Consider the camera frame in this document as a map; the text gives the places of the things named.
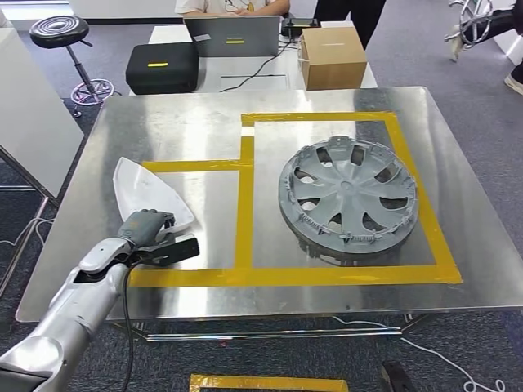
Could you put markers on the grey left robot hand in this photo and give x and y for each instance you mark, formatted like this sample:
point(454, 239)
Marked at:
point(143, 227)

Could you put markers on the white plastic shell part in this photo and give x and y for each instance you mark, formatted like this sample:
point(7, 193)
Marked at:
point(143, 189)

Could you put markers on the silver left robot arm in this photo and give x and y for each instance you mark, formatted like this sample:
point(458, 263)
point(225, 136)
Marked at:
point(73, 314)

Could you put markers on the steel workbench table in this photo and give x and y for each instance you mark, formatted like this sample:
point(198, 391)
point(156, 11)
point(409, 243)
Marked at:
point(183, 124)

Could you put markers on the black carry case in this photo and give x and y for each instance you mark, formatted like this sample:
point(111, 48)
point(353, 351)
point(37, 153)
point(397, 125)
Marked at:
point(163, 78)

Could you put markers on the steel side table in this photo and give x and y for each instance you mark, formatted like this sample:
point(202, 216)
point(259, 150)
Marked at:
point(24, 172)

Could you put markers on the yellow floor tape square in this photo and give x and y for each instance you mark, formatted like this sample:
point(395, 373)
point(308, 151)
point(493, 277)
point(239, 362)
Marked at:
point(266, 383)

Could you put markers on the black round stool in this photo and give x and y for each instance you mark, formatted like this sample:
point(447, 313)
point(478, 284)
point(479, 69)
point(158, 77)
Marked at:
point(59, 30)

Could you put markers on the person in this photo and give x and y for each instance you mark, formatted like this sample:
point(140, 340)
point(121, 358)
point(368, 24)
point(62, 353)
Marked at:
point(364, 16)
point(204, 5)
point(500, 19)

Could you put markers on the grey laptop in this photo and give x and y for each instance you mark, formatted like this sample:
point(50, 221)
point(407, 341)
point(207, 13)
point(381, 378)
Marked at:
point(253, 35)

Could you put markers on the grey wheel hubcap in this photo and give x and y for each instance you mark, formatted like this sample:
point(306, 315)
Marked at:
point(347, 189)

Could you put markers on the black desk device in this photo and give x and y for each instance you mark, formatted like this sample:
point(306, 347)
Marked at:
point(300, 23)

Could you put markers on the brown cardboard box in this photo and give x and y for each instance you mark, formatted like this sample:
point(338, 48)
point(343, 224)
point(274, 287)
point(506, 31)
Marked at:
point(335, 59)

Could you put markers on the chrome stool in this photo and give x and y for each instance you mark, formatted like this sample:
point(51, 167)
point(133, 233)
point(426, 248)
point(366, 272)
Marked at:
point(475, 21)

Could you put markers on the white platform block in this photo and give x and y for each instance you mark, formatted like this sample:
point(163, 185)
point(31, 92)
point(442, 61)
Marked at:
point(515, 46)

